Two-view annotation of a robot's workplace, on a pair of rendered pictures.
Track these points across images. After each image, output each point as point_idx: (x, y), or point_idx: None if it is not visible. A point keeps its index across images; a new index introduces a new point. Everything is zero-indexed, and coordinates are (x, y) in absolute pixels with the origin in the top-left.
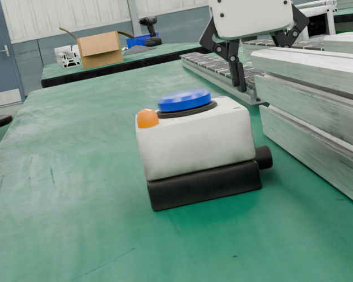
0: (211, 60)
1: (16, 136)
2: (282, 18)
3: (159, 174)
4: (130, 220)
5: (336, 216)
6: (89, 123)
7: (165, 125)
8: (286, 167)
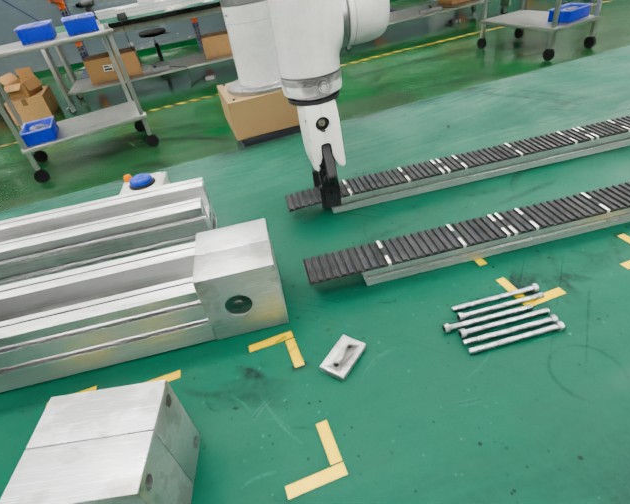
0: (584, 133)
1: (360, 120)
2: (312, 162)
3: None
4: None
5: None
6: (367, 139)
7: (123, 184)
8: None
